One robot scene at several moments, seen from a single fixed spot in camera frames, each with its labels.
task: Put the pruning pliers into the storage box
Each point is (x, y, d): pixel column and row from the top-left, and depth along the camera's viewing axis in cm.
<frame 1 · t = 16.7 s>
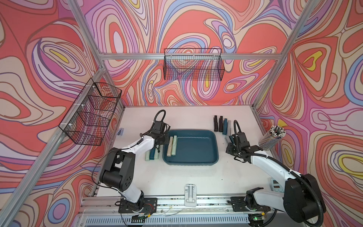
left hand: (168, 139, 94), fingers closed
right hand: (231, 152, 88), fingers open
teal plastic storage box: (194, 147, 95), point 3 cm above the table
pencil cup holder: (272, 138, 87), point 14 cm above the table
small blue clip: (120, 131, 103), point 3 cm above the table

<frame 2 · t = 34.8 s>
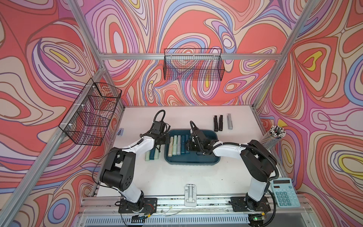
left hand: (169, 138, 94), fingers closed
right hand: (187, 148, 92), fingers open
the named things where they were.

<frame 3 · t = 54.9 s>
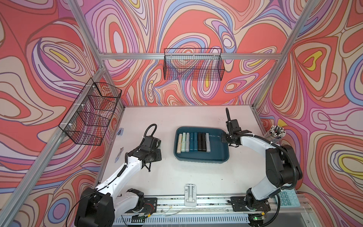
left hand: (159, 155, 85), fingers open
right hand: (226, 141, 95), fingers closed
small grey pen: (121, 151, 95), on the table
the other named things where they were.

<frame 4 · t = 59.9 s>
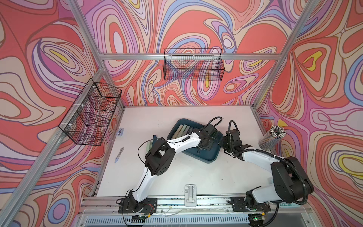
left hand: (209, 145, 92), fingers closed
right hand: (219, 143, 93), fingers closed
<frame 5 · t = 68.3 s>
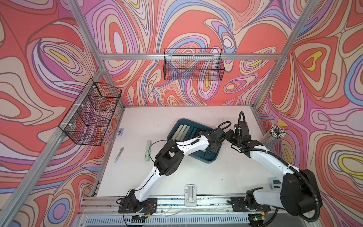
left hand: (215, 148, 93), fingers open
right hand: (226, 136, 89), fingers open
